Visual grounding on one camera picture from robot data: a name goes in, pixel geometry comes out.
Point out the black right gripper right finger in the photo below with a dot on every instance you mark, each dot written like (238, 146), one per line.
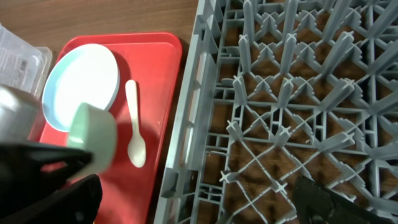
(315, 203)

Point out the large light blue plate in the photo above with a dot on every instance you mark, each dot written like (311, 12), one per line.
(86, 74)

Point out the red serving tray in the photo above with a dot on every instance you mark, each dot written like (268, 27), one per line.
(153, 61)

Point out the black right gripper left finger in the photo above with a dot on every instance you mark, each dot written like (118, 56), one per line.
(75, 203)

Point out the grey dishwasher rack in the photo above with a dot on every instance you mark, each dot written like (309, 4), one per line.
(275, 90)

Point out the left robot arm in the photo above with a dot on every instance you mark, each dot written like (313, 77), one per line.
(19, 110)

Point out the green bowl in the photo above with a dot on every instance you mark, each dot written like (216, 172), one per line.
(94, 130)

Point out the clear plastic waste bin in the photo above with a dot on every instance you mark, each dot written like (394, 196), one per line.
(24, 66)

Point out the white plastic spoon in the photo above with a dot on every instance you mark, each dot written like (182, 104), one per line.
(136, 149)

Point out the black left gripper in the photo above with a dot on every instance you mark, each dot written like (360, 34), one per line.
(32, 171)

